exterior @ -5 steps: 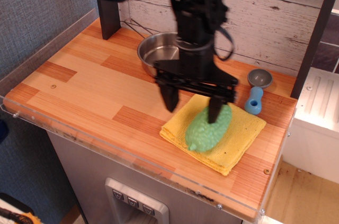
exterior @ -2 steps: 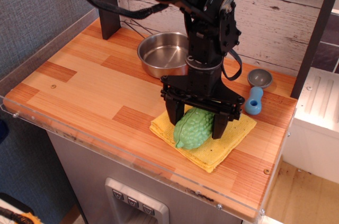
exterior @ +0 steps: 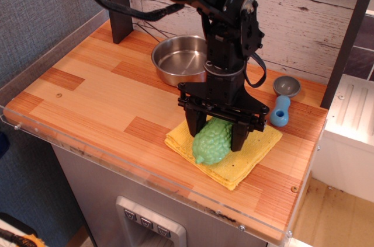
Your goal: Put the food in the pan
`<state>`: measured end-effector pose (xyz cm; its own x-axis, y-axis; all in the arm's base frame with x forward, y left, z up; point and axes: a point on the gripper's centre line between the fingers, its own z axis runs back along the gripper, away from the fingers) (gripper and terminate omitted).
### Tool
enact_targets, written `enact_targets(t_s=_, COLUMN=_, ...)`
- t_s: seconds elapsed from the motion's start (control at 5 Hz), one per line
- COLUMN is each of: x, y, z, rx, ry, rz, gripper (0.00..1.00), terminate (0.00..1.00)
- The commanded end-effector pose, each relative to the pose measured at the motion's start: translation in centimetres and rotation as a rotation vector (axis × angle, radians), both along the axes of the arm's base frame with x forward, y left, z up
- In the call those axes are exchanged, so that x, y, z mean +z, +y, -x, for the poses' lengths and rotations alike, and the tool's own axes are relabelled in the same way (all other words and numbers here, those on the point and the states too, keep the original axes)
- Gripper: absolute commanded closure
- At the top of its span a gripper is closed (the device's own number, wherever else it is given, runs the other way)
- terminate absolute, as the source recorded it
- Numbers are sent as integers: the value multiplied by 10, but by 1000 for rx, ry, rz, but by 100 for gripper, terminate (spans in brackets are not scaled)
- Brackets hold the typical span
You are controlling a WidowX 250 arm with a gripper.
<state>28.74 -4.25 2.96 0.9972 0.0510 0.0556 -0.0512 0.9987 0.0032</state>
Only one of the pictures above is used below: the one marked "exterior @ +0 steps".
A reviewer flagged white toy sink unit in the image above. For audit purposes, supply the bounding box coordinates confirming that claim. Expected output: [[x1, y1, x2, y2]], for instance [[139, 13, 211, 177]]
[[311, 75, 373, 201]]

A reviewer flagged green bumpy toy gourd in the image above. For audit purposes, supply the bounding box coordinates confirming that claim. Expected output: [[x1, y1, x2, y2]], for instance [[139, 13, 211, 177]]
[[192, 117, 233, 165]]

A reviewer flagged silver dispenser button panel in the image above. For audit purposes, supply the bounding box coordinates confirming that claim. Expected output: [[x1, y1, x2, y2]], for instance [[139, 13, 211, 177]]
[[116, 196, 187, 246]]

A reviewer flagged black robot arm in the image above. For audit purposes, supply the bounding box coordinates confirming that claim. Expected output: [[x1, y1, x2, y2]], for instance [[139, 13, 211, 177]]
[[170, 0, 269, 151]]

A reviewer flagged blue grey toy scoop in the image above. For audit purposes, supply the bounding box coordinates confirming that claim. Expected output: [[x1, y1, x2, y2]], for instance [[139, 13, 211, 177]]
[[269, 75, 301, 127]]

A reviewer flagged folded yellow cloth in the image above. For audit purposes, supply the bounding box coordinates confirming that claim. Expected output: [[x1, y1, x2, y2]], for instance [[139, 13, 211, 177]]
[[165, 121, 283, 191]]

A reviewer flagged grey toy fridge cabinet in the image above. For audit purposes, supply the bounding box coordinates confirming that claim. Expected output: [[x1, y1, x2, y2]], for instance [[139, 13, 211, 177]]
[[53, 146, 267, 246]]

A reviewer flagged dark right frame post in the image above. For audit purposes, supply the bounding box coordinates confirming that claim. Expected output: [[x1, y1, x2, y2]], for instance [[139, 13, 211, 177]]
[[320, 0, 370, 109]]

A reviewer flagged stainless steel pan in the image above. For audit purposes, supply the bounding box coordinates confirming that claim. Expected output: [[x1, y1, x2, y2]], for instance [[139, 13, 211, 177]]
[[151, 35, 207, 86]]

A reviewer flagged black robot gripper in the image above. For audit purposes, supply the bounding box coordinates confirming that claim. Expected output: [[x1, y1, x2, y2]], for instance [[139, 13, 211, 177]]
[[178, 67, 269, 152]]

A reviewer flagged orange black object bottom left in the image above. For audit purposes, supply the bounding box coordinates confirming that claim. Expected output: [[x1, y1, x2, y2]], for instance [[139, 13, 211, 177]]
[[1, 229, 46, 247]]

